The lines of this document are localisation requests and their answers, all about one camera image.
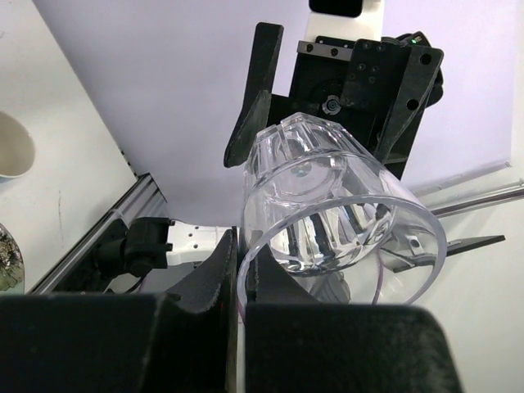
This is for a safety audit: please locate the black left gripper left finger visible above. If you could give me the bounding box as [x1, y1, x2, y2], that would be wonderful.
[1, 228, 237, 392]

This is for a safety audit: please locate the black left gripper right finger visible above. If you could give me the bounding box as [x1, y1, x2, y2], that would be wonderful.
[244, 247, 463, 392]

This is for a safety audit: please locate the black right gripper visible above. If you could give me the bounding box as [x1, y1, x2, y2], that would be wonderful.
[224, 22, 444, 178]

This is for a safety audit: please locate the clear faceted drinking glass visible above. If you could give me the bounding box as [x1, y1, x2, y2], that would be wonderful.
[237, 113, 447, 305]

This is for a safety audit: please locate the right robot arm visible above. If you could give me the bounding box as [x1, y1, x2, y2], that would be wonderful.
[224, 1, 444, 177]

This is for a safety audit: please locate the mint green floral plate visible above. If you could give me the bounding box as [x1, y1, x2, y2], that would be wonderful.
[0, 225, 25, 295]

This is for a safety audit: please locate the light blue mug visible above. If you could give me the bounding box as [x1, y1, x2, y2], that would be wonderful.
[1, 111, 36, 181]

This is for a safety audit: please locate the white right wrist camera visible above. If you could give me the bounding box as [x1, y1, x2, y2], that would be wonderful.
[309, 0, 364, 18]

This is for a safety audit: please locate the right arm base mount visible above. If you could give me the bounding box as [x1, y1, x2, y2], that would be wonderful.
[39, 217, 227, 295]

